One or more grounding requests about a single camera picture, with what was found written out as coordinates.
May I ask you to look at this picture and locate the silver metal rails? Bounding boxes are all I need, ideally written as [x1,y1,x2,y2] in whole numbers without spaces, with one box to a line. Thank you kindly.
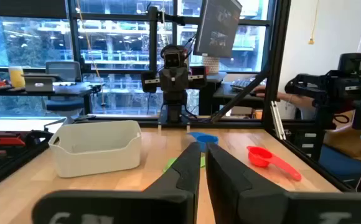
[270,100,288,141]

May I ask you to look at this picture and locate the black keyboard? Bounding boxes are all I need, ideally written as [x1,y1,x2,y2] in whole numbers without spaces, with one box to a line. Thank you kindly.
[230,77,267,93]

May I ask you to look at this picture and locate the blue seat cushion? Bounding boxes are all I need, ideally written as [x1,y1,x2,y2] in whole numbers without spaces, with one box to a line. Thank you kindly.
[319,130,361,181]

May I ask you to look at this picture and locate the black monitor pole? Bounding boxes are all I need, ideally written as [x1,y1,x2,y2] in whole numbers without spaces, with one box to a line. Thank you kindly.
[145,5,187,73]

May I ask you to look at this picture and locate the grey office chair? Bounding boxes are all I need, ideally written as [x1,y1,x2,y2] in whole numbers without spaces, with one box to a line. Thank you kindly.
[45,60,87,118]

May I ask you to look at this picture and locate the tan padded seat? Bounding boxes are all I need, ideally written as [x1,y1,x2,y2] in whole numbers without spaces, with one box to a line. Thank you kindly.
[323,110,361,162]

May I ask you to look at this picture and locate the person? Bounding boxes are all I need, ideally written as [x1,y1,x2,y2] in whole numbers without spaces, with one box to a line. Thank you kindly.
[251,84,318,121]

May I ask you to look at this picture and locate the white patterned pot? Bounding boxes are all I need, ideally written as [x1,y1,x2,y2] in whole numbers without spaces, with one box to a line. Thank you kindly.
[201,53,221,75]

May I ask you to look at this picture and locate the white plastic basket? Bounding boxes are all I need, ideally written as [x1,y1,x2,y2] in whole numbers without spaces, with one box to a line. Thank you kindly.
[48,119,143,179]

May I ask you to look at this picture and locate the red measuring cup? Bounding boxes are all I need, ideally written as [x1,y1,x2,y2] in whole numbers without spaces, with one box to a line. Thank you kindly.
[246,145,302,182]

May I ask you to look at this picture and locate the yellow hanging cord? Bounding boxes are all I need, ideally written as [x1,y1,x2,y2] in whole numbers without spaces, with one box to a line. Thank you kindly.
[307,0,321,45]
[75,0,107,107]

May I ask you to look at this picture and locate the dark office desk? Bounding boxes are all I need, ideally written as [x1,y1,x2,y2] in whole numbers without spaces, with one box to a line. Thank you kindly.
[0,82,103,114]

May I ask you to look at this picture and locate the red black toolbox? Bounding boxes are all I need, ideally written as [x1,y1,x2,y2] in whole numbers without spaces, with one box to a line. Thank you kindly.
[0,129,54,180]

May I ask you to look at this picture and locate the blue measuring cup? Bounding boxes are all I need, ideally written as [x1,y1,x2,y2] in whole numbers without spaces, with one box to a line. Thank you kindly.
[187,131,220,153]

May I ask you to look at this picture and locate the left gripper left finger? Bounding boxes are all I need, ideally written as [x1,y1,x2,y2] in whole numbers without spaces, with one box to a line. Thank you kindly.
[32,142,202,224]

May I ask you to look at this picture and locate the grey laptop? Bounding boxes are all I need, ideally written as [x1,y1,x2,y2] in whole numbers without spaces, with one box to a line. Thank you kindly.
[22,73,58,93]

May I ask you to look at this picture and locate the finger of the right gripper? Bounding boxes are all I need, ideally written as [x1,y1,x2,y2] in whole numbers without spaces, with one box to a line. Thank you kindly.
[173,65,209,93]
[141,67,175,94]

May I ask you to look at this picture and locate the green measuring cup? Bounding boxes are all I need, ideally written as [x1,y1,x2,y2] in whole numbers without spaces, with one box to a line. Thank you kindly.
[163,154,207,173]

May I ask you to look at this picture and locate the black computer monitor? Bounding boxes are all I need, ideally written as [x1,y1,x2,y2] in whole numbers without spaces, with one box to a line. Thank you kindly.
[192,0,243,59]

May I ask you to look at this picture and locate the yellow container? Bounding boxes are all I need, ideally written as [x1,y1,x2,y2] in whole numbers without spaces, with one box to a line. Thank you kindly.
[8,65,26,89]

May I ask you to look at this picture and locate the black drawer unit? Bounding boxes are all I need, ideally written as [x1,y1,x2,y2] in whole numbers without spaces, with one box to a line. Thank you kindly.
[292,129,323,162]

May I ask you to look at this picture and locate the black computer desk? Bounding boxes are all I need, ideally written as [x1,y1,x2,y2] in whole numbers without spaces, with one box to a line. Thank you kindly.
[199,72,267,116]

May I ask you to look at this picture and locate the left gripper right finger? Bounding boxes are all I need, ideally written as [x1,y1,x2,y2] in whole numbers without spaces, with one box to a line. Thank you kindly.
[205,142,361,224]

